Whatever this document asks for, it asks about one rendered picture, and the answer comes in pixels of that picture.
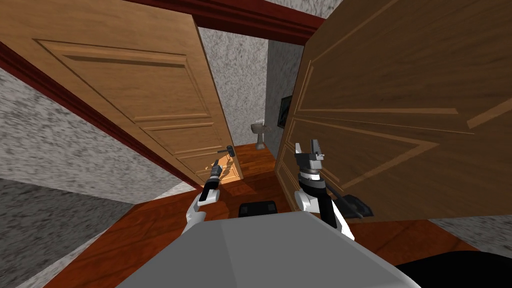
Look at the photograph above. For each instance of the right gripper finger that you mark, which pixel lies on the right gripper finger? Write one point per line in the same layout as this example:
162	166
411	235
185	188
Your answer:
298	148
317	150

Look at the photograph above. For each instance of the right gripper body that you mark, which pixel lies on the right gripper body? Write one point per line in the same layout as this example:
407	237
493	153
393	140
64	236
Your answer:
309	164

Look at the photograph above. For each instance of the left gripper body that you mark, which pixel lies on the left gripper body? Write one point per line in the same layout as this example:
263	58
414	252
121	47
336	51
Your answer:
215	170

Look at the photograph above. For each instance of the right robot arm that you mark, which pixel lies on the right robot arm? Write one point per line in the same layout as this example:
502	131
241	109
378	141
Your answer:
324	208

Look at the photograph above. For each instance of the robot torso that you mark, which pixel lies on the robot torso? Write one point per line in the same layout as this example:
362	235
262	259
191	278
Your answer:
256	256

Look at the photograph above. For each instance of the dark brown wooden door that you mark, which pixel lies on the dark brown wooden door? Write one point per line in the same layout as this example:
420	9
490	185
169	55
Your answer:
400	100

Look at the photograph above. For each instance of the light brown wooden door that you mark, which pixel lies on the light brown wooden door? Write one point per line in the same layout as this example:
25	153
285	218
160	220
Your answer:
120	88

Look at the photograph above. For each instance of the dark framed wall picture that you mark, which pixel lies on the dark framed wall picture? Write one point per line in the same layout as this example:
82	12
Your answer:
284	112

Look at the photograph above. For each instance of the grey pedestal sink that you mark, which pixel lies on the grey pedestal sink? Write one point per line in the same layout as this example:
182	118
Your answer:
260	132

